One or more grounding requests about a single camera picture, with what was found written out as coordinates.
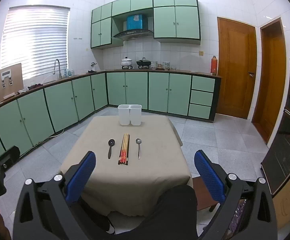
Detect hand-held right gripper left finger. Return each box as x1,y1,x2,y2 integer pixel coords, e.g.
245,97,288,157
13,151,115,240

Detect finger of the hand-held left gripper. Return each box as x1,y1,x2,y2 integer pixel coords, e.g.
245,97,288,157
0,145,21,180

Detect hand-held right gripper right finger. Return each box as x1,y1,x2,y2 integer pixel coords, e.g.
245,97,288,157
194,150,277,240

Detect black spoon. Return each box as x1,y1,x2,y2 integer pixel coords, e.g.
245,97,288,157
108,139,115,159

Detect row of wooden chopsticks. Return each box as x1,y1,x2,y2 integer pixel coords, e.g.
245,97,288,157
118,133,131,166

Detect metal spoon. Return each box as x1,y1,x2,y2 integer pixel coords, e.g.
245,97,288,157
135,138,142,160

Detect white plastic utensil holder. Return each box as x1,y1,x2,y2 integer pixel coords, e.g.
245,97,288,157
118,104,142,126

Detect brown wooden stool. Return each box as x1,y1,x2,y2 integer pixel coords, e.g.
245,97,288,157
192,177,221,213

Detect person's dark pants leg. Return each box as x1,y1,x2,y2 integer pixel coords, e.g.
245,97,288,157
107,187,198,240

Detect beige tablecloth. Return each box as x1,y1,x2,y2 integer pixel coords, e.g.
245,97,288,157
60,115,192,217

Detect green drawer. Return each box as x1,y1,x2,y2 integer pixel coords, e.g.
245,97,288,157
190,90,214,106
188,104,212,119
192,76,215,93

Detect light wooden panel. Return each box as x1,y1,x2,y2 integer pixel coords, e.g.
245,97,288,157
272,165,290,230

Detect black glass-door cabinet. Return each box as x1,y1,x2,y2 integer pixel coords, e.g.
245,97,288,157
261,58,290,196

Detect green lower kitchen cabinets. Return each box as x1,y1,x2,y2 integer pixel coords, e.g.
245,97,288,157
0,71,222,161

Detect green kitchen cabinets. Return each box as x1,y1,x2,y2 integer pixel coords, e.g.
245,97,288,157
90,0,201,49
0,71,222,161

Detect orange thermos bottle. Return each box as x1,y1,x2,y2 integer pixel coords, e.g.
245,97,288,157
211,55,218,76

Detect metal kitchen faucet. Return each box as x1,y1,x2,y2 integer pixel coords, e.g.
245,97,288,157
52,59,63,79

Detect closed wooden door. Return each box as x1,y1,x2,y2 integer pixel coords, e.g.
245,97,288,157
217,17,257,119

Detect recessed wooden door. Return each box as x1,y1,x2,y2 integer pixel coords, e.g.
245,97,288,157
252,17,287,144

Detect dark wooden kitchen countertop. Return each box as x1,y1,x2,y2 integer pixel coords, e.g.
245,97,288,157
0,69,222,117

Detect white window blind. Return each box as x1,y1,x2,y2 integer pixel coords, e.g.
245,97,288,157
1,6,70,81

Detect gas stove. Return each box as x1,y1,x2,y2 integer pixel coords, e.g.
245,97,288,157
121,65,152,70

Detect black range hood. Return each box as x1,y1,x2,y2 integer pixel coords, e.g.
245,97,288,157
113,29,154,41

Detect green upper kitchen cabinets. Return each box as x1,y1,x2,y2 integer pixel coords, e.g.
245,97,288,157
90,0,201,49

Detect white power cable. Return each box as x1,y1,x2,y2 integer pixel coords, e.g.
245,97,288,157
48,128,65,138

